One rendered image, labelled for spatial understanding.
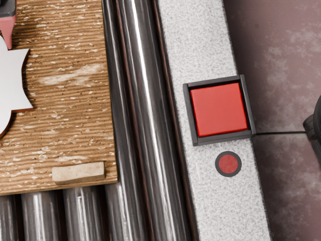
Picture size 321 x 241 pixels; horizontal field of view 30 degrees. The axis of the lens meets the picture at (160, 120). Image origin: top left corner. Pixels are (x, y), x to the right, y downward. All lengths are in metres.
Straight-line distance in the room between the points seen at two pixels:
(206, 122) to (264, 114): 1.00
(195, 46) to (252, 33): 1.04
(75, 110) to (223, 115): 0.18
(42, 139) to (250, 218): 0.26
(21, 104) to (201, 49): 0.23
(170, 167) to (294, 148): 1.01
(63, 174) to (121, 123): 0.10
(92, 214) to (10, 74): 0.19
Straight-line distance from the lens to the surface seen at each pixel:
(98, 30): 0.75
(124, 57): 0.80
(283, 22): 1.82
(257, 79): 1.74
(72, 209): 0.71
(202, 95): 0.72
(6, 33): 0.71
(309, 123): 1.62
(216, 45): 0.76
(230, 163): 0.72
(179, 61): 0.75
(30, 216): 0.72
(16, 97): 0.72
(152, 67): 0.75
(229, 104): 0.72
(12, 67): 0.74
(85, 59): 0.74
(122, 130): 0.72
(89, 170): 0.67
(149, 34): 0.77
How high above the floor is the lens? 1.61
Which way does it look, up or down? 73 degrees down
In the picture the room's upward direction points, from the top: 3 degrees counter-clockwise
